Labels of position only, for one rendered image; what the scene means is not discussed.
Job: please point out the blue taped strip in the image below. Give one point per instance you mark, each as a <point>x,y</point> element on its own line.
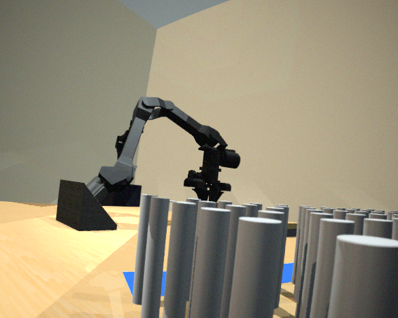
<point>129,276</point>

